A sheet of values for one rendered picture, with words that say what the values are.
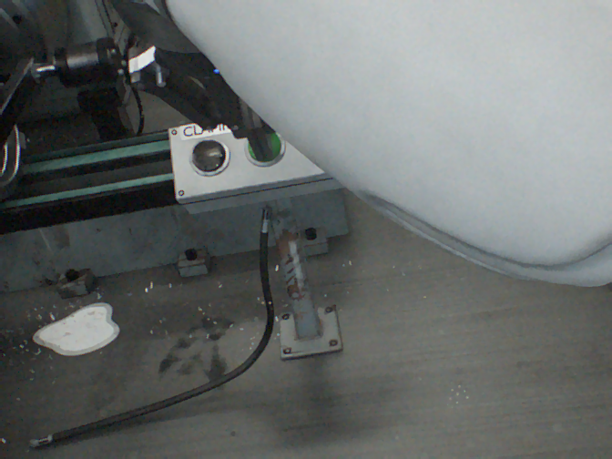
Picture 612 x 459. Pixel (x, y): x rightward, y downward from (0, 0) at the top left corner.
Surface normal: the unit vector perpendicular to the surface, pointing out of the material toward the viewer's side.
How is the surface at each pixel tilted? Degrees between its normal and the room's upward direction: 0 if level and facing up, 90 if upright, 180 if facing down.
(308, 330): 90
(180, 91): 80
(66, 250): 90
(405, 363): 0
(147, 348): 0
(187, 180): 38
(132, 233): 90
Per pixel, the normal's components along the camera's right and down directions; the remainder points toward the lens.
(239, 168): -0.09, -0.24
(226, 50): -0.71, 0.55
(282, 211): 0.07, 0.61
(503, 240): -0.41, 0.76
